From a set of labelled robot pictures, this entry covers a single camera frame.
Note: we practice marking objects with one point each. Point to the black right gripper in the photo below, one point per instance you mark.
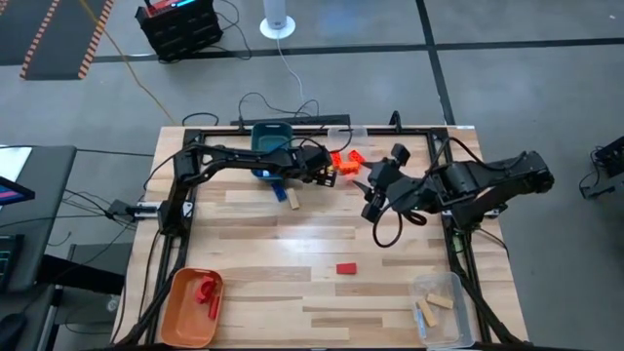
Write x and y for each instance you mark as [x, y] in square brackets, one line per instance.
[395, 187]

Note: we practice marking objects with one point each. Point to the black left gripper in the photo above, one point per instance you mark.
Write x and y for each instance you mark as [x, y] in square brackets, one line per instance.
[312, 158]

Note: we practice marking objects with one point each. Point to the large orange toy brick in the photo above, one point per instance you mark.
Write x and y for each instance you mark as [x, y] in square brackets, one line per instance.
[348, 168]

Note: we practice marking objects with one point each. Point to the large blue toy brick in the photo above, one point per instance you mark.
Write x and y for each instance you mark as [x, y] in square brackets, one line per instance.
[279, 191]

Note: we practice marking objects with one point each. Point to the red wedge block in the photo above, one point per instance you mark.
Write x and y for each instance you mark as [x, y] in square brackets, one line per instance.
[346, 268]

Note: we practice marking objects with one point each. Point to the wooden block with blue print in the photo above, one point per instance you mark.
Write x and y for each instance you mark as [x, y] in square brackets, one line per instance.
[419, 322]

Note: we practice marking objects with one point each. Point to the red arch block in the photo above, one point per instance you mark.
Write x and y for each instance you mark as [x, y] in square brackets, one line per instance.
[208, 284]

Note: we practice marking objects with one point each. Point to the small red block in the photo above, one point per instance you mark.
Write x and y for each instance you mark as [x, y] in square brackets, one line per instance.
[201, 295]

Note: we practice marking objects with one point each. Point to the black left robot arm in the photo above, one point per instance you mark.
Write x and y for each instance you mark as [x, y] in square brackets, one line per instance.
[234, 158]

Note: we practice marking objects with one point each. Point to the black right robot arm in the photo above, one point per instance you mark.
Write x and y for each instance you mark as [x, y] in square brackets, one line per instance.
[487, 183]

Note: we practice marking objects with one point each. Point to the teal plastic bin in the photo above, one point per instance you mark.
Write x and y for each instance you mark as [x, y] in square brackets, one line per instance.
[270, 139]

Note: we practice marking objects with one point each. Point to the white round stand base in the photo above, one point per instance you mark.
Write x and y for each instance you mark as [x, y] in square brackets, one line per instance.
[277, 19]

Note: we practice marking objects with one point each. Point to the black controller box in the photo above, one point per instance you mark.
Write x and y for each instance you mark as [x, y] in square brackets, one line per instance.
[128, 210]

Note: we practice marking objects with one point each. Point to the orange plastic bin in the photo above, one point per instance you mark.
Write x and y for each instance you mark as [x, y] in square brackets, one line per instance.
[183, 322]

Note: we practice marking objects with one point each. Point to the black equipment crate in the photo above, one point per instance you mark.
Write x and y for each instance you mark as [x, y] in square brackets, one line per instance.
[178, 31]

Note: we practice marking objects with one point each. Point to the black floor equipment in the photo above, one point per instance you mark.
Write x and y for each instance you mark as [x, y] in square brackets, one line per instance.
[607, 166]

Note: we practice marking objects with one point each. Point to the grey desk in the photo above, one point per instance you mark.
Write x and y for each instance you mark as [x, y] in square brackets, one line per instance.
[44, 205]

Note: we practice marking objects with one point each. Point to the dark mat with striped edges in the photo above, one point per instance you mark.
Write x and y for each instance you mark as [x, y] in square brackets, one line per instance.
[63, 34]
[19, 29]

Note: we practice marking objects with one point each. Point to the tilted display screen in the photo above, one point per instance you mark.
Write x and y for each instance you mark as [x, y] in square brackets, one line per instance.
[14, 191]

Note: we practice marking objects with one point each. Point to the black keyboard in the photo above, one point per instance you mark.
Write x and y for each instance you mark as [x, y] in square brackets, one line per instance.
[9, 261]

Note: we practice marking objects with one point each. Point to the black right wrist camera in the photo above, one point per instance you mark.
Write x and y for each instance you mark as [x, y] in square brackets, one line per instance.
[401, 153]

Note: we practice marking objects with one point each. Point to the black table frame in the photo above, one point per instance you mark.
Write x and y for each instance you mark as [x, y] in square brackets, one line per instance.
[414, 130]

